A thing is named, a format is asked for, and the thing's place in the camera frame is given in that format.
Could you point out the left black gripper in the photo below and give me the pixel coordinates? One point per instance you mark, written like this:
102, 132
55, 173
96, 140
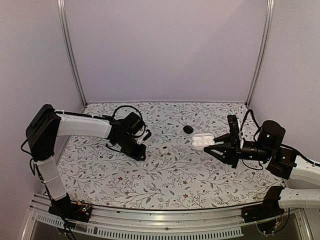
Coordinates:
138, 155

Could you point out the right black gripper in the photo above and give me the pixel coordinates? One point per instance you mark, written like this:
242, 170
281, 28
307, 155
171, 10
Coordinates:
230, 154

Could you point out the white round earbud case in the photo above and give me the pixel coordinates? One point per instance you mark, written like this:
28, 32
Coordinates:
163, 150

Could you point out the white oval case lid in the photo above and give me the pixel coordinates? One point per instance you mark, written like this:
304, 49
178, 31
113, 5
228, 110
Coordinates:
202, 140

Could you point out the black earbud charging case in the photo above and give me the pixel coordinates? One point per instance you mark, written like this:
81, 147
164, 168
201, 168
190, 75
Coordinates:
188, 129

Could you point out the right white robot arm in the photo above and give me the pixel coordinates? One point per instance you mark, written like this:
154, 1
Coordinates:
282, 161

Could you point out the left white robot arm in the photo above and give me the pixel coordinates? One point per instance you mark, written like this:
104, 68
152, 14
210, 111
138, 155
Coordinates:
50, 124

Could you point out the floral tablecloth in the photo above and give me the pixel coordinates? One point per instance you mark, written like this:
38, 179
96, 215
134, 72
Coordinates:
93, 170

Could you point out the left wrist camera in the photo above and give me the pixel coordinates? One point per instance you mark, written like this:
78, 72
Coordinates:
144, 137

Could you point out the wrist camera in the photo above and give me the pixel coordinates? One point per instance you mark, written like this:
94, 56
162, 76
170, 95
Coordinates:
236, 138
144, 137

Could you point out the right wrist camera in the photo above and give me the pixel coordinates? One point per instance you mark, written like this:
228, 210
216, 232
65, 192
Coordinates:
236, 138

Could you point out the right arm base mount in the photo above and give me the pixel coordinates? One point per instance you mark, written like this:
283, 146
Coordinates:
262, 212

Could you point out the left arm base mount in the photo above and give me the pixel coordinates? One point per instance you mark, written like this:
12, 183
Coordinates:
66, 209

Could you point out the front aluminium rail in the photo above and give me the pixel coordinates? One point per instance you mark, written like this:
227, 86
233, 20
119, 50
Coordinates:
111, 223

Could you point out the right aluminium frame post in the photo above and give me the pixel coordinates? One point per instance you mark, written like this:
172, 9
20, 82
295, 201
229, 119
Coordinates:
270, 4

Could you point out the aluminium frame post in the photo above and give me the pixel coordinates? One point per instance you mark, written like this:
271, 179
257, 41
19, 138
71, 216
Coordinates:
62, 13
270, 4

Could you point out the left aluminium frame post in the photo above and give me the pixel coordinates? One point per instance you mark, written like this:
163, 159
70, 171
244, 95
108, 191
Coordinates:
62, 13

